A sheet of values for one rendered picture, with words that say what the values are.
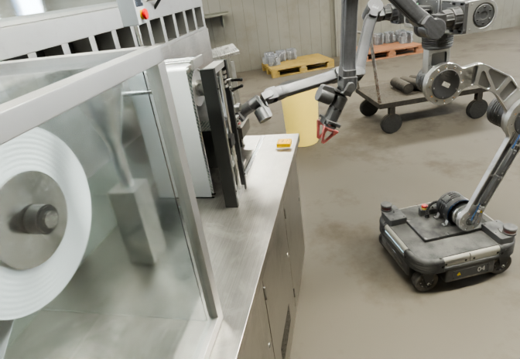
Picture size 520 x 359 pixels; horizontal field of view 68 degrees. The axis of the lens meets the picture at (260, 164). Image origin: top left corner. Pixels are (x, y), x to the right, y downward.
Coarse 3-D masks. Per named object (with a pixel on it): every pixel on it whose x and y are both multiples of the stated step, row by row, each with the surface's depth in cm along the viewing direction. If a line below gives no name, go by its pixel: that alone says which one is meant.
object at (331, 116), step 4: (328, 108) 159; (332, 108) 157; (328, 112) 158; (332, 112) 157; (336, 112) 157; (340, 112) 158; (320, 116) 164; (324, 116) 160; (328, 116) 158; (332, 116) 157; (336, 116) 157; (328, 120) 156; (332, 120) 158; (336, 120) 158; (328, 124) 156; (336, 124) 156
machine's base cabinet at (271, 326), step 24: (288, 192) 187; (288, 216) 185; (288, 240) 183; (288, 264) 181; (264, 288) 131; (288, 288) 179; (264, 312) 131; (288, 312) 177; (264, 336) 130; (288, 336) 175
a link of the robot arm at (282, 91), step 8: (328, 72) 185; (336, 72) 183; (296, 80) 183; (304, 80) 183; (312, 80) 183; (320, 80) 184; (328, 80) 184; (336, 80) 186; (272, 88) 180; (280, 88) 181; (288, 88) 182; (296, 88) 182; (304, 88) 183; (312, 88) 185; (272, 96) 180; (280, 96) 181; (288, 96) 184
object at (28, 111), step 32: (0, 64) 77; (32, 64) 76; (128, 64) 61; (160, 64) 71; (32, 96) 43; (64, 96) 47; (160, 96) 73; (0, 128) 38; (192, 192) 84; (192, 224) 86
